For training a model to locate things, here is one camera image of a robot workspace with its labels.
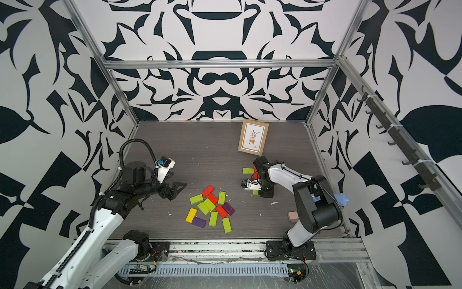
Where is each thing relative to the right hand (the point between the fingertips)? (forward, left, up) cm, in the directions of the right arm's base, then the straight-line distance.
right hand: (265, 186), depth 92 cm
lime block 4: (-7, +22, +2) cm, 23 cm away
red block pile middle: (-9, +28, +1) cm, 30 cm away
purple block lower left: (-17, +32, +1) cm, 36 cm away
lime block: (+8, +8, +1) cm, 12 cm away
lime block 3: (-7, +34, +1) cm, 35 cm away
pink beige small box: (-15, -10, +2) cm, 19 cm away
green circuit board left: (-34, +52, +1) cm, 62 cm away
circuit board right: (-35, -8, -1) cm, 36 cm away
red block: (-3, +29, +1) cm, 29 cm away
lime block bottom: (-18, +19, +1) cm, 27 cm away
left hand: (-3, +40, +18) cm, 44 cm away
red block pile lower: (-13, +22, 0) cm, 25 cm away
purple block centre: (-11, +19, +1) cm, 22 cm away
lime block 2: (-4, +5, +2) cm, 7 cm away
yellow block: (-14, +36, +1) cm, 38 cm away
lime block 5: (-15, +25, 0) cm, 30 cm away
